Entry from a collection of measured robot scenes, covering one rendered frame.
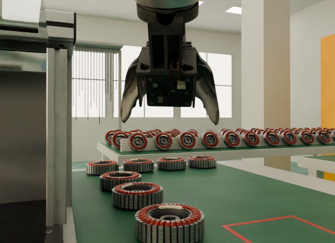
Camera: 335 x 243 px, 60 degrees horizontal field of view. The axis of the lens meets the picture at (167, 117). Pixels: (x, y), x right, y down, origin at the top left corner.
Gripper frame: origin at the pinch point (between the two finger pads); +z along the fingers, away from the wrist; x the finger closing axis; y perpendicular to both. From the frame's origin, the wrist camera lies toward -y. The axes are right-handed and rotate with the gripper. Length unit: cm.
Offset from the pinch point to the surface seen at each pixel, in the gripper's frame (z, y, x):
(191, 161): 55, -38, 6
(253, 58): 174, -329, 101
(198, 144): 104, -94, 13
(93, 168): 44, -25, -27
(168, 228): 7.4, 14.8, 0.4
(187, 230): 8.2, 14.6, 3.0
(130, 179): 29.4, -9.8, -10.8
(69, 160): 16.5, -4.7, -22.2
